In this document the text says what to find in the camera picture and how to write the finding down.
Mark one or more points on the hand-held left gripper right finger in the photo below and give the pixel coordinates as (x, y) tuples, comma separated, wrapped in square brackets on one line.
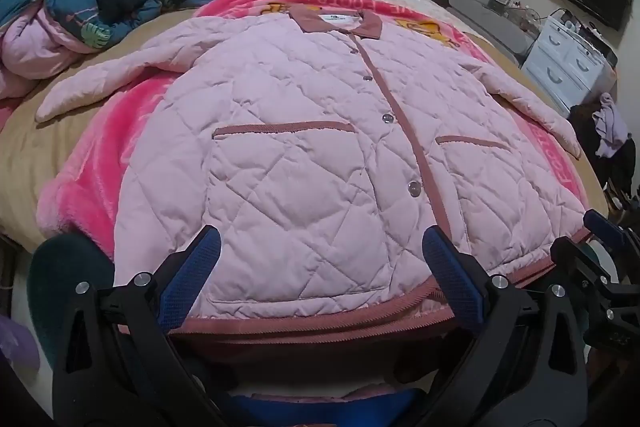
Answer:
[(450, 277)]

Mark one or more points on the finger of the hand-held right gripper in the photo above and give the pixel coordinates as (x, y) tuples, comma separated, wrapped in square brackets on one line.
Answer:
[(575, 257), (600, 223)]

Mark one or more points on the purple garment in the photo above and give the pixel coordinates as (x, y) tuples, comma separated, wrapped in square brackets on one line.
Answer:
[(610, 127)]

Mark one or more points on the purple cloth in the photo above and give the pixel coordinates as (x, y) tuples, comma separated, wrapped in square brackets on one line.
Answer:
[(15, 347)]

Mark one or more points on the white drawer cabinet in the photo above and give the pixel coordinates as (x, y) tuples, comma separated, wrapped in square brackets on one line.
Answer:
[(555, 52)]

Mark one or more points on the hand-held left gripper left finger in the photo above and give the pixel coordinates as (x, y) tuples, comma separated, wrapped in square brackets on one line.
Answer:
[(192, 277)]

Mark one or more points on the dark clothes heap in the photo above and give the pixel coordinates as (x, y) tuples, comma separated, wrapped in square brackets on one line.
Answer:
[(580, 122)]

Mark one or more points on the bed with beige sheet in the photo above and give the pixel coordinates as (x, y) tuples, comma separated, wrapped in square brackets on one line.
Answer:
[(30, 157)]

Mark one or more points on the pink printed blanket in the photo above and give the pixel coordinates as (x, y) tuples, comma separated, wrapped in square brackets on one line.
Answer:
[(125, 187)]

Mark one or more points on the pink quilted jacket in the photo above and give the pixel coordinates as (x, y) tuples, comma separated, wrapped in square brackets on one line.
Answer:
[(300, 157)]

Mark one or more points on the blue cloth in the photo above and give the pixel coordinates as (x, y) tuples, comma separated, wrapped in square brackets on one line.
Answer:
[(310, 409)]

